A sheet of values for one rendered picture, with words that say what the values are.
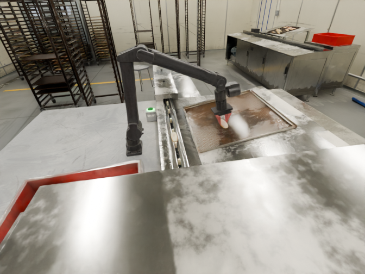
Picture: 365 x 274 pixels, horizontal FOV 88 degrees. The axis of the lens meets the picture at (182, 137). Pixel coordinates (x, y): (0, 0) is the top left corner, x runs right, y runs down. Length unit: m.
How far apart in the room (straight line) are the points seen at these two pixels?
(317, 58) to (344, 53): 0.62
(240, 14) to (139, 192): 8.54
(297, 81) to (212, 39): 5.20
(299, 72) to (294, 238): 3.55
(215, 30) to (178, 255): 8.29
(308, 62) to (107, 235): 3.67
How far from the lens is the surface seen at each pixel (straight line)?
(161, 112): 1.37
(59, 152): 1.29
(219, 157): 0.89
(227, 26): 8.52
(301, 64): 3.68
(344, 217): 0.25
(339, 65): 4.38
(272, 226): 0.21
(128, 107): 0.96
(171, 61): 0.89
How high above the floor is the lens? 1.47
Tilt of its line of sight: 34 degrees down
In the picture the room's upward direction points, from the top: 3 degrees counter-clockwise
